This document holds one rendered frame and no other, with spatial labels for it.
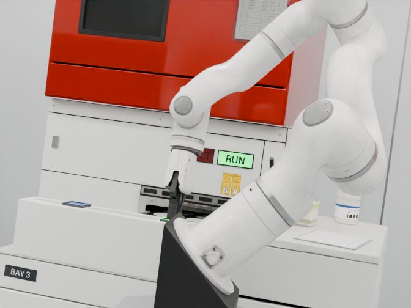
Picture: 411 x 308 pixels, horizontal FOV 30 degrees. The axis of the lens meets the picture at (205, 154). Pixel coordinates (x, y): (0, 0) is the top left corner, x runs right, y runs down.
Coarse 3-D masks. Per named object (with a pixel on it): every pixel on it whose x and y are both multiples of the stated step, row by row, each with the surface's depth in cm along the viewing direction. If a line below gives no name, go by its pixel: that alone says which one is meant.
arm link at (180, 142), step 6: (174, 138) 187; (180, 138) 186; (186, 138) 186; (192, 138) 186; (174, 144) 187; (180, 144) 186; (186, 144) 186; (192, 144) 186; (198, 144) 187; (198, 150) 189
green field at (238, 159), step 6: (222, 156) 244; (228, 156) 243; (234, 156) 242; (240, 156) 242; (246, 156) 241; (252, 156) 241; (222, 162) 244; (228, 162) 243; (234, 162) 243; (240, 162) 242; (246, 162) 241
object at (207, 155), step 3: (204, 150) 245; (207, 150) 245; (210, 150) 244; (201, 153) 245; (204, 153) 245; (207, 153) 245; (210, 153) 244; (201, 156) 245; (204, 156) 245; (207, 156) 245; (210, 156) 244; (198, 159) 246; (201, 159) 245; (204, 159) 245; (207, 159) 245; (210, 159) 245; (210, 162) 245
